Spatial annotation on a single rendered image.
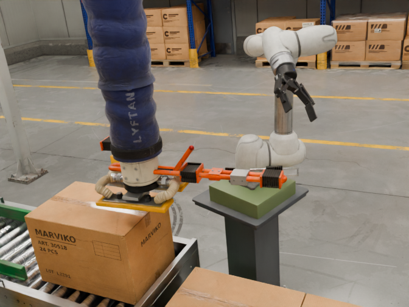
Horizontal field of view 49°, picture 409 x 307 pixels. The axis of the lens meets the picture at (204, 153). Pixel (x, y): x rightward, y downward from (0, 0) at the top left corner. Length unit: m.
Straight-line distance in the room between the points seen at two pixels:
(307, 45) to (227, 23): 8.93
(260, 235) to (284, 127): 0.65
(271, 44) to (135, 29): 0.52
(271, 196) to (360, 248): 1.26
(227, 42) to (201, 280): 8.81
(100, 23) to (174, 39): 8.18
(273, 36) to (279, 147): 0.85
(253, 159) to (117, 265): 0.92
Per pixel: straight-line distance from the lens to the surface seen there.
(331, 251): 3.50
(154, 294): 2.27
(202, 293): 2.29
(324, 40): 1.83
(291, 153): 2.52
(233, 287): 2.31
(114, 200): 2.02
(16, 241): 3.07
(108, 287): 2.32
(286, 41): 1.79
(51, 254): 2.44
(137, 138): 1.86
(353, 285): 3.22
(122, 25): 1.76
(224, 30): 10.76
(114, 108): 1.85
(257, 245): 2.69
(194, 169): 1.92
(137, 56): 1.79
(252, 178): 1.82
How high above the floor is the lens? 2.03
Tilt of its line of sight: 23 degrees down
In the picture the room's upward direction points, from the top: 5 degrees counter-clockwise
